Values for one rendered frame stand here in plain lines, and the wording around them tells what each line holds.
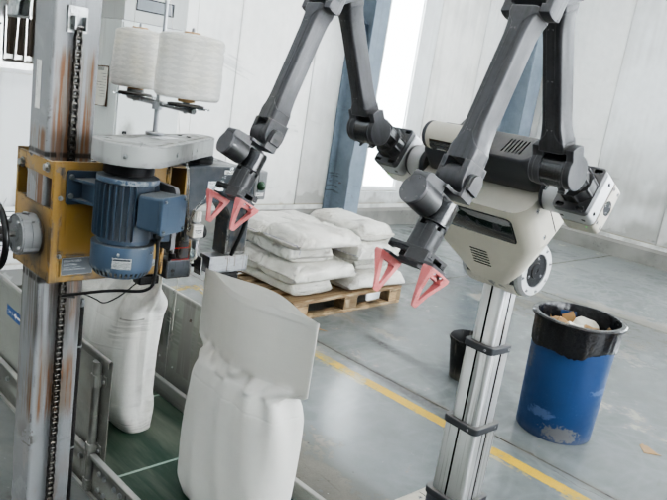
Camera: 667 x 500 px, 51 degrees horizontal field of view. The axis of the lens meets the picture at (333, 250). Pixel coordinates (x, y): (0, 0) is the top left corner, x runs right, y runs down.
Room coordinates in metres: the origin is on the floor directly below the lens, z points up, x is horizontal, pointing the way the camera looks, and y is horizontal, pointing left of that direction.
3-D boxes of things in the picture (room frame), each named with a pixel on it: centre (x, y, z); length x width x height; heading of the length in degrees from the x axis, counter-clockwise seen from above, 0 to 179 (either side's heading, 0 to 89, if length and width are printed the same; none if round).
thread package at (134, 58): (1.96, 0.61, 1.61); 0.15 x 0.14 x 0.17; 46
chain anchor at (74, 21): (1.74, 0.69, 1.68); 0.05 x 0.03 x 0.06; 136
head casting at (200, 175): (2.13, 0.46, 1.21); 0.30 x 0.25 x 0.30; 46
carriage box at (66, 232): (1.86, 0.67, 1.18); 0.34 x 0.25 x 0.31; 136
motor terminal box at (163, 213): (1.64, 0.42, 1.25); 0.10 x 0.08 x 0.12; 161
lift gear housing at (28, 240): (1.71, 0.79, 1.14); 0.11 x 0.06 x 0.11; 46
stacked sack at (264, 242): (5.02, 0.34, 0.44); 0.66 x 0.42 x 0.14; 40
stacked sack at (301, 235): (4.90, 0.15, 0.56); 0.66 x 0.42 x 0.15; 136
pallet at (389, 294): (5.27, 0.11, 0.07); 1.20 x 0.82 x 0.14; 138
